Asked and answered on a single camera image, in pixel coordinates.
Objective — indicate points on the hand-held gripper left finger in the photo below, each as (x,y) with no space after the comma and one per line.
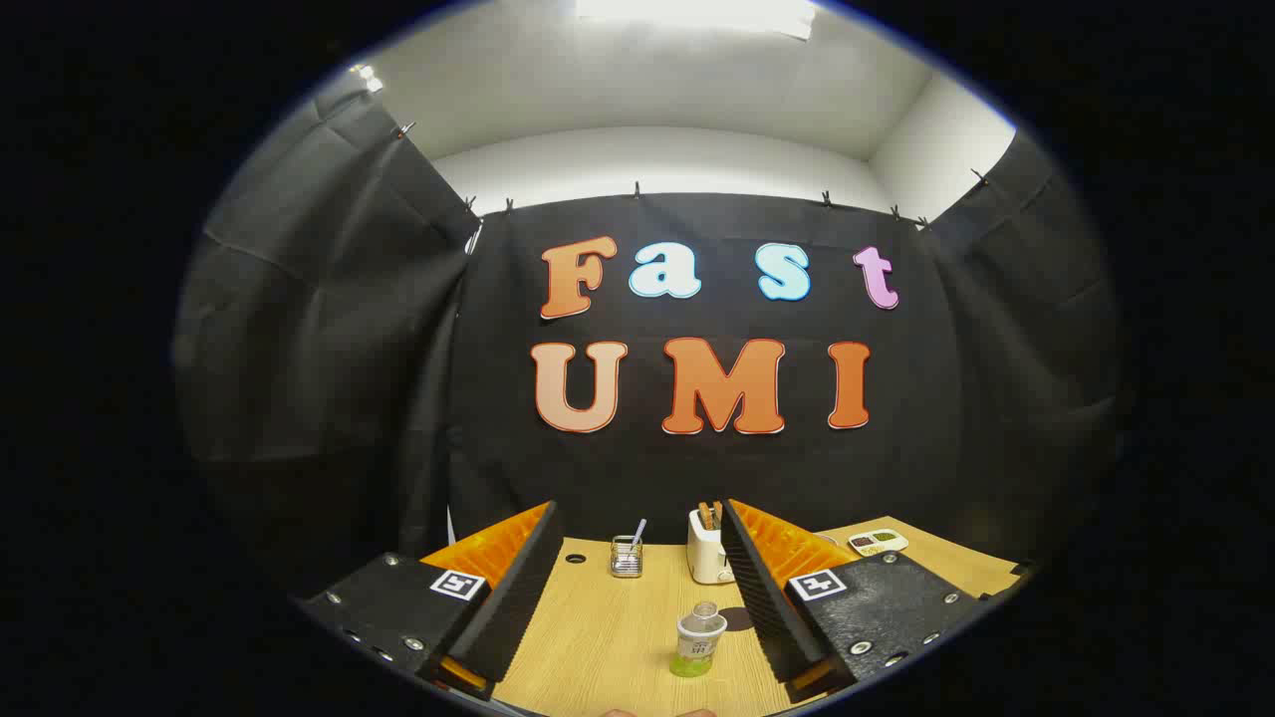
(508,607)

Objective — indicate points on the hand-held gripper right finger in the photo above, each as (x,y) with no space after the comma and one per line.
(767,607)

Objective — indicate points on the clear juice bottle white label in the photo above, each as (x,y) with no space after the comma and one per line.
(697,642)

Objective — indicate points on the white toaster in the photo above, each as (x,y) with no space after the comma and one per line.
(705,558)

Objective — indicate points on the wooden table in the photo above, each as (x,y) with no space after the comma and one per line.
(608,637)

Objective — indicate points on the brown toast slice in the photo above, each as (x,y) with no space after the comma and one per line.
(707,515)

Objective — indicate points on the white divided snack dish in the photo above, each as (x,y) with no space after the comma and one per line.
(877,543)

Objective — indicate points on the small spoon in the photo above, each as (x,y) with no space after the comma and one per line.
(638,530)

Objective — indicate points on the ceiling light panel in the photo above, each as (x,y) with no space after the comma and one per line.
(697,12)

